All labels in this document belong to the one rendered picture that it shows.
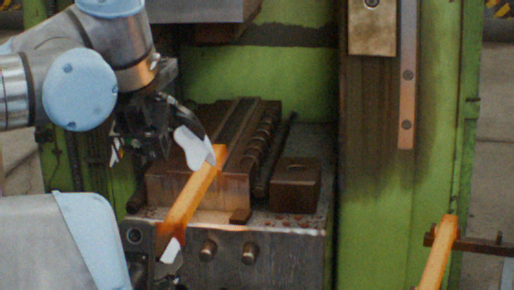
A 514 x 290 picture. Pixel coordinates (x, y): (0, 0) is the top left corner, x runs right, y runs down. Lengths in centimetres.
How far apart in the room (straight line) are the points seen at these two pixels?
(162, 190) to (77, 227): 85
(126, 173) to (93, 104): 88
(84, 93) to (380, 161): 86
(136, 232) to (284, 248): 43
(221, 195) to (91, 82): 71
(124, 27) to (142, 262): 30
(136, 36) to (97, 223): 36
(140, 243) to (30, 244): 42
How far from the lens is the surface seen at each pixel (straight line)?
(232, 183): 131
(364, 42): 132
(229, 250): 131
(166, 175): 134
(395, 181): 143
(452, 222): 125
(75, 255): 50
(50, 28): 80
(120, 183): 155
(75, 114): 66
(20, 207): 54
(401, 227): 148
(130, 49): 83
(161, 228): 108
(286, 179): 130
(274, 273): 132
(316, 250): 128
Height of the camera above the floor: 152
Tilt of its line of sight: 22 degrees down
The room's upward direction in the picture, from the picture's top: 2 degrees counter-clockwise
